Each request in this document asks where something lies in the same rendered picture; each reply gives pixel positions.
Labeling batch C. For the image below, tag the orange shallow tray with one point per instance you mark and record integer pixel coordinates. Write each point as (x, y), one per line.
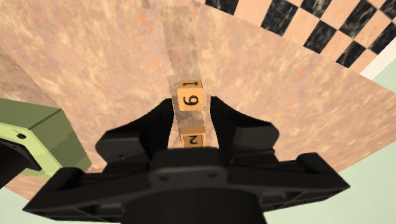
(197, 130)

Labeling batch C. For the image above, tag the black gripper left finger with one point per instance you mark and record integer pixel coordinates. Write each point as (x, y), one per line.
(130, 148)

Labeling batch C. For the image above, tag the orange cube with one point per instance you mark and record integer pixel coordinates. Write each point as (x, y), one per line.
(193, 141)
(190, 95)

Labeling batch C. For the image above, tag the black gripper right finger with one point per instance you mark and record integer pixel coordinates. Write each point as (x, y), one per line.
(244, 140)

